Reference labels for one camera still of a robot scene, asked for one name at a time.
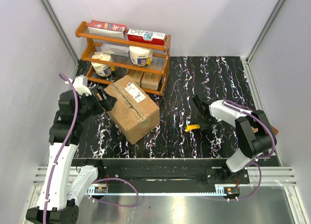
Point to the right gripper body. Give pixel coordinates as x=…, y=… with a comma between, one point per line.
x=205, y=121

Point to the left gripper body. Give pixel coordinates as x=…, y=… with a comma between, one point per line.
x=96, y=107

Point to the yellow utility knife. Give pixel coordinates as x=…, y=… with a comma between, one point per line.
x=192, y=127

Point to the brown cardboard express box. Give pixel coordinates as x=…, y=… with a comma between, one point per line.
x=134, y=112

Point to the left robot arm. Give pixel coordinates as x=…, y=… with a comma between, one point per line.
x=59, y=200

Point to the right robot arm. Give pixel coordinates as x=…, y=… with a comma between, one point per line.
x=254, y=132

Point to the grey flat box on shelf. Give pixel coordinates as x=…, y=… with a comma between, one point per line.
x=115, y=49

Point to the red toothpaste box left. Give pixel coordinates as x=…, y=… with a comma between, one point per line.
x=107, y=29

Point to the red white toothpaste box right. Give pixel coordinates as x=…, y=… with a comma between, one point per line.
x=149, y=37

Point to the white cup lower left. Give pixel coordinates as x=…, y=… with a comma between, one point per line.
x=103, y=70

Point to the orange wooden shelf rack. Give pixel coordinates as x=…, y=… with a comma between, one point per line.
x=160, y=63

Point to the tan carton left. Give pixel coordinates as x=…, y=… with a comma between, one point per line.
x=135, y=75

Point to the tan carton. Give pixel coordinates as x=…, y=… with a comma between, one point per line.
x=135, y=75
x=151, y=80

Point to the tan carton right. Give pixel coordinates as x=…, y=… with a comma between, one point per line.
x=151, y=80

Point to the white cup middle shelf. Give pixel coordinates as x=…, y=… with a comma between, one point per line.
x=140, y=56

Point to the brown sponge pack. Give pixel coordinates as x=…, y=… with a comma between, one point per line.
x=274, y=130

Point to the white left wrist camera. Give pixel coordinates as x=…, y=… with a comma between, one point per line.
x=80, y=85

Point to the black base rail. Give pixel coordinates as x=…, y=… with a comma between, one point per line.
x=160, y=176

